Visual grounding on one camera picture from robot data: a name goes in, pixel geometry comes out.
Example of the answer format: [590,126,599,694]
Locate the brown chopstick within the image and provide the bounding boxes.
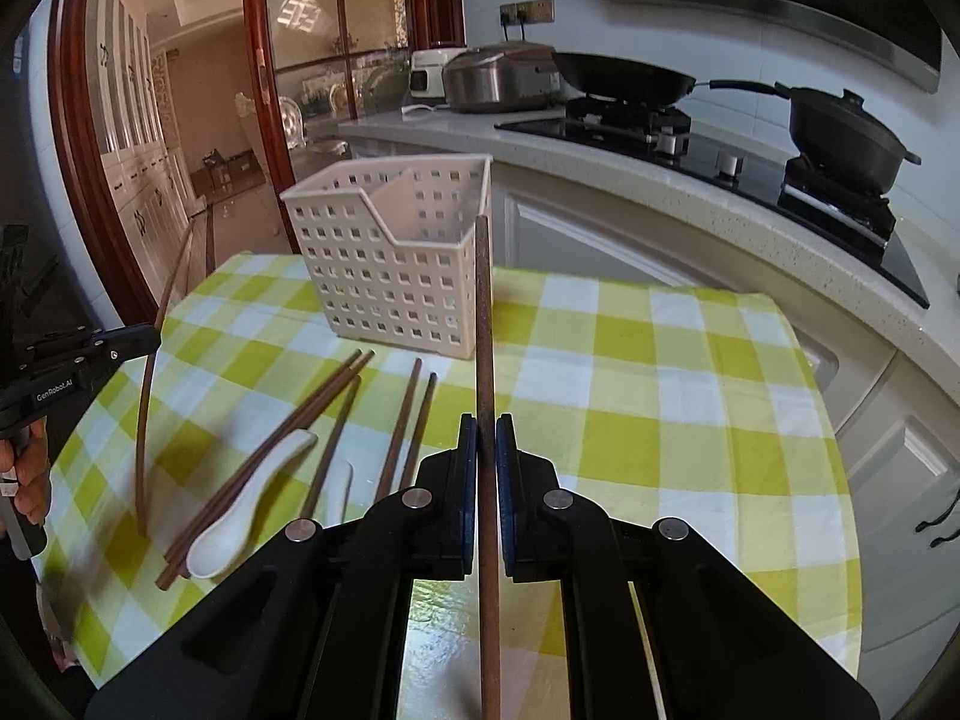
[156,351,374,592]
[299,377,361,518]
[398,372,438,489]
[374,358,423,502]
[133,220,194,536]
[475,215,501,720]

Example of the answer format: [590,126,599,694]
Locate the white kitchen cabinets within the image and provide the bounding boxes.
[348,128,958,718]

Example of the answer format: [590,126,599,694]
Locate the left hand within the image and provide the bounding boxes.
[0,418,50,525]

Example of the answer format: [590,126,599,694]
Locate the yellow checked tablecloth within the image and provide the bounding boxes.
[37,255,861,683]

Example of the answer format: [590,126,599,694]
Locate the white perforated utensil basket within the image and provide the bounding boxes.
[281,153,491,359]

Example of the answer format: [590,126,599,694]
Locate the black gas stove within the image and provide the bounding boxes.
[498,96,929,309]

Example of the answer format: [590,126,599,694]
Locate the red wooden glass door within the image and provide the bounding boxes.
[49,0,464,323]

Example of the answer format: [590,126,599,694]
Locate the black frying pan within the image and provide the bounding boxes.
[553,52,793,109]

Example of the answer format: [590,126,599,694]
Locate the silver rice cooker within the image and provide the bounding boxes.
[443,41,562,114]

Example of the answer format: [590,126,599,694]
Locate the white small appliance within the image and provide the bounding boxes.
[409,46,467,104]

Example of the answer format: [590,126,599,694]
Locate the black lidded pot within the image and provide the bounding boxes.
[773,83,923,195]

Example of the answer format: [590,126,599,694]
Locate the wall power socket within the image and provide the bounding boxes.
[500,0,555,26]

